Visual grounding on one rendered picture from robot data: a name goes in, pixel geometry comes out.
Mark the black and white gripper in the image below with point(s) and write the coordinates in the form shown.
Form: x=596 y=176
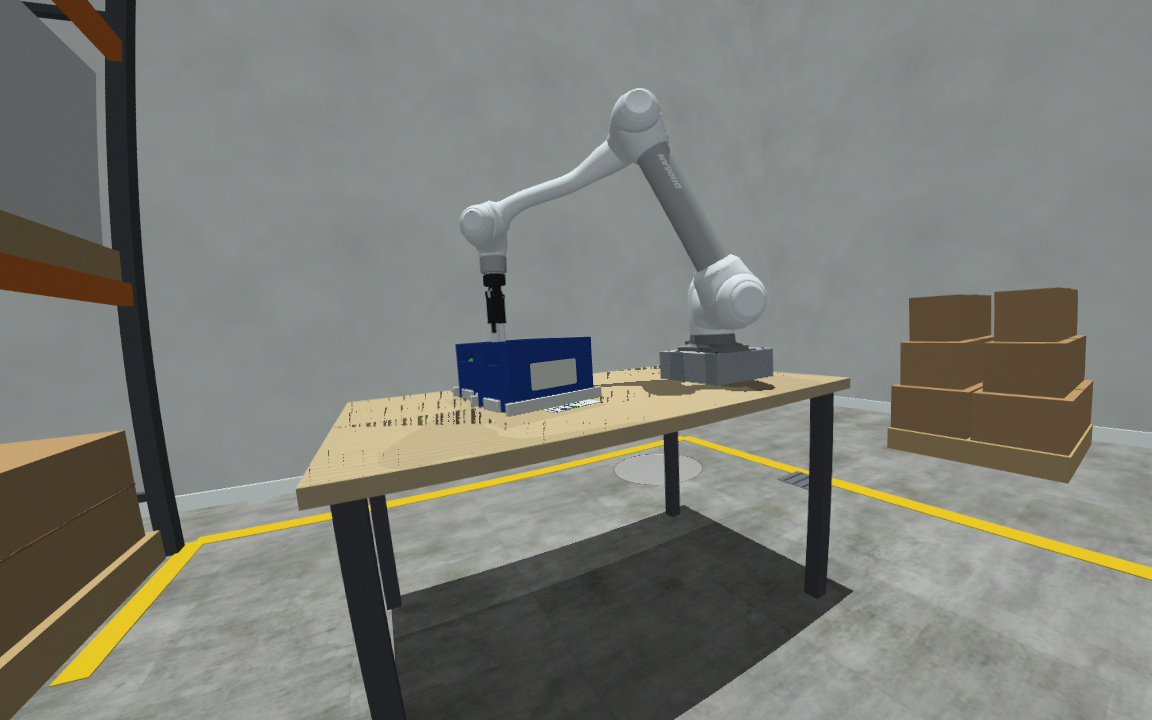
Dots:
x=497 y=326

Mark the white pick list paper strip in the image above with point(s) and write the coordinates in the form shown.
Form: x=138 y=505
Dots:
x=571 y=406

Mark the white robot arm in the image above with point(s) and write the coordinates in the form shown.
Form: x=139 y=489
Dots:
x=730 y=295

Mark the blue crate with dividers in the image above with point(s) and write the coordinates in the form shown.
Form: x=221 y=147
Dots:
x=466 y=370
x=531 y=369

